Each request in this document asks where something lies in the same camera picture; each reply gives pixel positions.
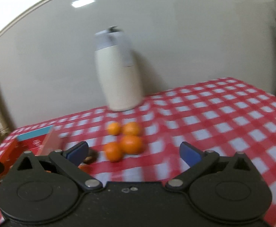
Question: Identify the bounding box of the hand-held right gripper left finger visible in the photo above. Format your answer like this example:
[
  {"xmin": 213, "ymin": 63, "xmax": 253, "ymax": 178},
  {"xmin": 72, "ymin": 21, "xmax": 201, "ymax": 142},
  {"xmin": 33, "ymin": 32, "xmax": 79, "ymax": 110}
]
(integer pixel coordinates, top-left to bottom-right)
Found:
[{"xmin": 9, "ymin": 141, "xmax": 103, "ymax": 191}]

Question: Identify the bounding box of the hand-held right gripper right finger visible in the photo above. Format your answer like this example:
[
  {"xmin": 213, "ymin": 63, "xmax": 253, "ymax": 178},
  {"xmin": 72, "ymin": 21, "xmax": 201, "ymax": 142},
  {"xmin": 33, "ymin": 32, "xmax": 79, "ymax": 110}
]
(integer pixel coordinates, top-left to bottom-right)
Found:
[{"xmin": 165, "ymin": 142, "xmax": 258, "ymax": 191}]

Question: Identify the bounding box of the dark brown avocado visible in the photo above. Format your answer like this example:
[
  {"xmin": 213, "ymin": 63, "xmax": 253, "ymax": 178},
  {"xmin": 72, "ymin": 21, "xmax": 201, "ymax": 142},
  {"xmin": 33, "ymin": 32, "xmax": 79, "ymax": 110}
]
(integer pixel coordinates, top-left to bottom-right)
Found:
[{"xmin": 82, "ymin": 149, "xmax": 98, "ymax": 165}]

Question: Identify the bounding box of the cream thermos jug grey lid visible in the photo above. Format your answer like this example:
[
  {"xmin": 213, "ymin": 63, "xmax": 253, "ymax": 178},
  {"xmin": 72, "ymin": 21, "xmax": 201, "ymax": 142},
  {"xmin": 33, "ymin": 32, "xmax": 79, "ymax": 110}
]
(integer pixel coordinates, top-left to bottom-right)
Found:
[{"xmin": 94, "ymin": 26, "xmax": 144, "ymax": 111}]

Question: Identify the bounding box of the small orange mandarin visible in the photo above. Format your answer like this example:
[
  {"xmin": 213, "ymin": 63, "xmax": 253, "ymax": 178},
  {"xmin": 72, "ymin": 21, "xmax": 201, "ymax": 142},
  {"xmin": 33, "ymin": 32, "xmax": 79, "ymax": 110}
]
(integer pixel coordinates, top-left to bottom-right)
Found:
[{"xmin": 107, "ymin": 122, "xmax": 122, "ymax": 136}]

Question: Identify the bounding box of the red printed cardboard box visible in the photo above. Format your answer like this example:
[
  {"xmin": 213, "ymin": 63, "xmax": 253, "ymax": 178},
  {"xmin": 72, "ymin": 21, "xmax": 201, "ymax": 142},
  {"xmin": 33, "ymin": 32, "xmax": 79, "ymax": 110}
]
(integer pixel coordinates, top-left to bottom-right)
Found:
[{"xmin": 0, "ymin": 126, "xmax": 64, "ymax": 200}]

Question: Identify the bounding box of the red white checkered tablecloth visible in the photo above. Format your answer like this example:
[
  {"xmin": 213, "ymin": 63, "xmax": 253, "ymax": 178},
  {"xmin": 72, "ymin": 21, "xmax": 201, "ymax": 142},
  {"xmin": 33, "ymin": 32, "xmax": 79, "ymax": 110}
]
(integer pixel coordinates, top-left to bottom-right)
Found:
[{"xmin": 0, "ymin": 77, "xmax": 276, "ymax": 227}]

